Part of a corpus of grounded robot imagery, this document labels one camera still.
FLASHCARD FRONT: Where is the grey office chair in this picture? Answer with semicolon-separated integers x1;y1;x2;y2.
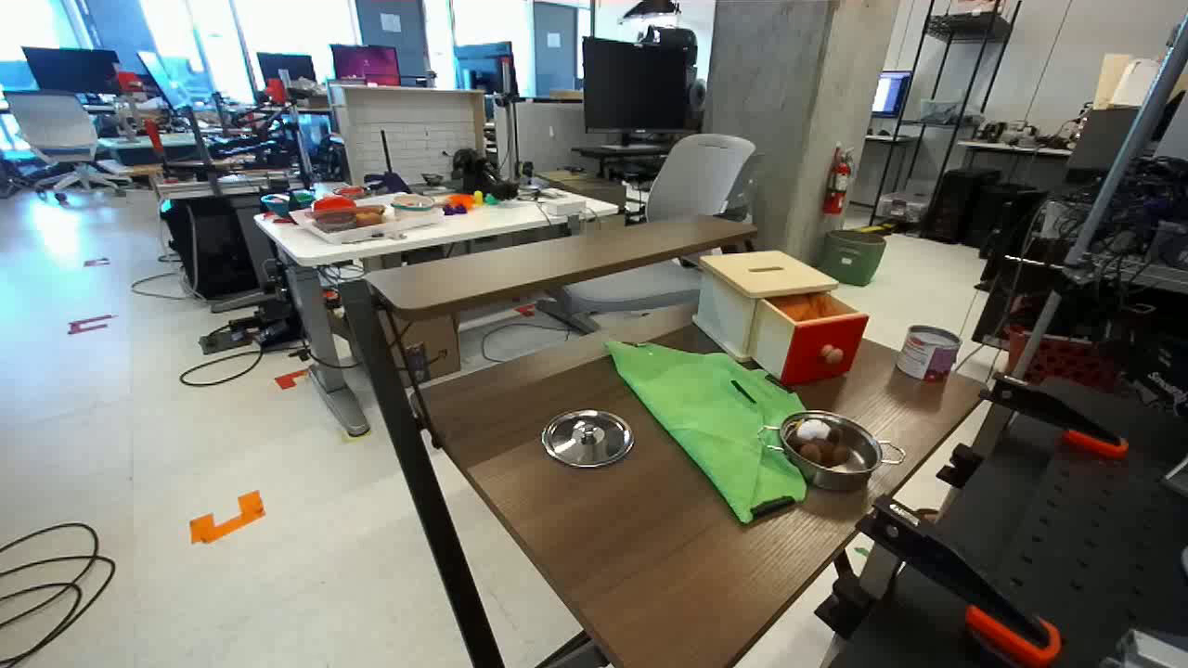
538;133;757;335

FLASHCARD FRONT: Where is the black clamp orange handle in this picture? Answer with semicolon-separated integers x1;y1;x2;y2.
818;498;1067;668
939;374;1130;488

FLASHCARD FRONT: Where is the steel bowl with contents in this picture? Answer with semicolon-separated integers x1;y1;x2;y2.
779;410;883;492

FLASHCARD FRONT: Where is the white desk with clutter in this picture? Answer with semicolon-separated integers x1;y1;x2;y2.
253;189;616;439

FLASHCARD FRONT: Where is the green cloth bag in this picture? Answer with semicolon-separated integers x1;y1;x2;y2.
605;341;809;528

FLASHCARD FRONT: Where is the small tin can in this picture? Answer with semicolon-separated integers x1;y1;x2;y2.
899;325;960;382

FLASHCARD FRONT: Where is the black clamp orange handle front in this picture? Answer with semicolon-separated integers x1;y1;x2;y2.
818;498;1067;668

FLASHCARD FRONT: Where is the brown wooden shelf board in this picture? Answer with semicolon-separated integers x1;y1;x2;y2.
367;218;753;315

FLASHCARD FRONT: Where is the black computer monitor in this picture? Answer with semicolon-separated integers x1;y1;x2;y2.
583;37;690;131

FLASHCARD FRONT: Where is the red front wooden drawer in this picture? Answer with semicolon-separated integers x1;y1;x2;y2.
753;291;869;384

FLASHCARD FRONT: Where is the silver pot lid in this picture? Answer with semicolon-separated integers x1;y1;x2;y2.
541;409;636;472

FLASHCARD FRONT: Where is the white wooden drawer box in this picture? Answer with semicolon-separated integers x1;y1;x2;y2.
695;249;835;359

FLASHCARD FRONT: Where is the white office chair left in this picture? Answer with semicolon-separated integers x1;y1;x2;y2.
7;92;130;201

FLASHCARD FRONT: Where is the black clamp orange handle rear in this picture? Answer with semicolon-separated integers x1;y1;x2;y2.
939;374;1130;488

